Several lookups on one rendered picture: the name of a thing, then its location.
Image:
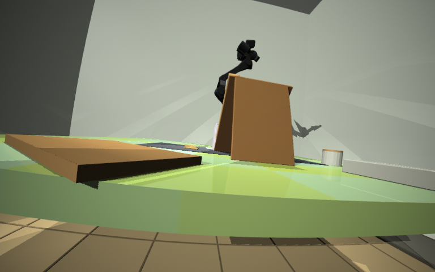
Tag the tan flat board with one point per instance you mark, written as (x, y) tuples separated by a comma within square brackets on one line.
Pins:
[(82, 160)]

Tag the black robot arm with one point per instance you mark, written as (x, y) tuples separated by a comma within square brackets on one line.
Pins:
[(245, 55)]

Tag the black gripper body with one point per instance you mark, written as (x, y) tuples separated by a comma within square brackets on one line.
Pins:
[(250, 43)]

